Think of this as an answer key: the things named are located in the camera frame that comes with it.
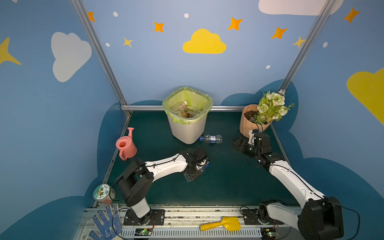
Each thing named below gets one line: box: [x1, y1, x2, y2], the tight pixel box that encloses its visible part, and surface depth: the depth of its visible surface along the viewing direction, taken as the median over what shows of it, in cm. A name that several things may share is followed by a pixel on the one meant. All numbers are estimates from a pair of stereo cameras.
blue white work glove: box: [89, 203, 123, 240], surface depth 73 cm
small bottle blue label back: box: [199, 135, 223, 144], surface depth 103 cm
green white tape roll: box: [92, 184, 111, 201], surface depth 75 cm
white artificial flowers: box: [249, 89, 295, 125], surface depth 90 cm
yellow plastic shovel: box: [200, 216, 241, 231], surface depth 73 cm
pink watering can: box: [115, 127, 138, 161], surface depth 92 cm
